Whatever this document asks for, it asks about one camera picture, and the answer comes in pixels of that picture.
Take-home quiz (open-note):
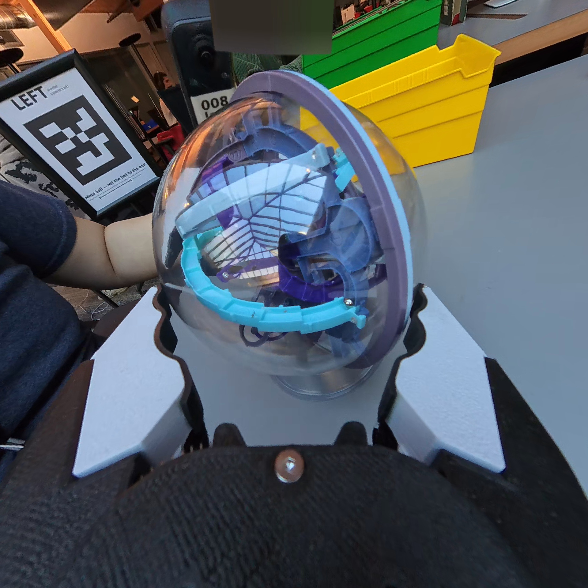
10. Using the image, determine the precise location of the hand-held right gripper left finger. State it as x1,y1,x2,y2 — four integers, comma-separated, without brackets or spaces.
73,284,210,479

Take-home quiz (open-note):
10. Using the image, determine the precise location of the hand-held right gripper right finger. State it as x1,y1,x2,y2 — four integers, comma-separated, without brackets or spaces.
376,284,507,475

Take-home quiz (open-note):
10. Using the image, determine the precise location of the clear maze ball with purple ring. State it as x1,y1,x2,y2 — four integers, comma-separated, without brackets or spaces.
152,69,426,374

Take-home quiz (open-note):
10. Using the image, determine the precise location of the clear plastic ball stand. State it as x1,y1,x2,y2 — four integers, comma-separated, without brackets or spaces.
270,360,378,401

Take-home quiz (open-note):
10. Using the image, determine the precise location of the red chair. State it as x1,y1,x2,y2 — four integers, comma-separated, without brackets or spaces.
157,123,187,154

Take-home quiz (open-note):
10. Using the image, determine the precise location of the black framed sign with tag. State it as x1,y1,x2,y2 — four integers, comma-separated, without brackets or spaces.
0,48,165,220

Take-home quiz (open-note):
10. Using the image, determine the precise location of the person's dark blue shirt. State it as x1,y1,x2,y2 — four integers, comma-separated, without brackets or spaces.
0,180,95,462

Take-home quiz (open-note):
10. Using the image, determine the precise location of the green plastic bin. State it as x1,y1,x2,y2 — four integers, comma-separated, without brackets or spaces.
301,0,443,90

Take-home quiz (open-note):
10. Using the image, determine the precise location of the yellow plastic bin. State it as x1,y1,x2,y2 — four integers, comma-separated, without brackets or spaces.
299,34,501,169

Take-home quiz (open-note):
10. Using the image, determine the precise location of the dark green box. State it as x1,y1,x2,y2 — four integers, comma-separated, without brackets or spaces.
441,0,468,26

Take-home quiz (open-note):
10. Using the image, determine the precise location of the grey table with wooden edge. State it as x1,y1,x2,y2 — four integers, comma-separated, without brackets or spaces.
436,8,588,66

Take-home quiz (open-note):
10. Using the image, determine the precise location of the silver air duct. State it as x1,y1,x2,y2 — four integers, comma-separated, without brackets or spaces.
0,7,44,32

